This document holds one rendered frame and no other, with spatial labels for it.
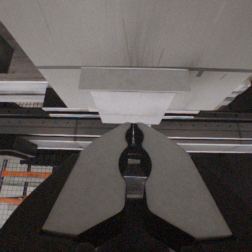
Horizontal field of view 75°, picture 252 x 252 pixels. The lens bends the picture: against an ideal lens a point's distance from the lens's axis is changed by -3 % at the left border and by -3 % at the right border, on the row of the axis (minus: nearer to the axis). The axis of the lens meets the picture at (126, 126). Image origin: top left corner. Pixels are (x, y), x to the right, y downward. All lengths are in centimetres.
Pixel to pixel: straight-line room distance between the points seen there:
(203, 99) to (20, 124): 48
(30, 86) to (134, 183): 18
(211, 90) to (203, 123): 33
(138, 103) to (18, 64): 17
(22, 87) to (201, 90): 22
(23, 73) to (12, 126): 33
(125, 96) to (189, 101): 7
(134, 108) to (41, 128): 36
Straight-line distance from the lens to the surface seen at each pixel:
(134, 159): 41
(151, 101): 19
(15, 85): 27
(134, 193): 21
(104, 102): 19
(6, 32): 30
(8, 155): 50
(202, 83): 17
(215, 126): 53
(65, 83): 17
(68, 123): 50
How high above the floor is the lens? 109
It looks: 19 degrees down
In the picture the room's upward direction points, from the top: 178 degrees counter-clockwise
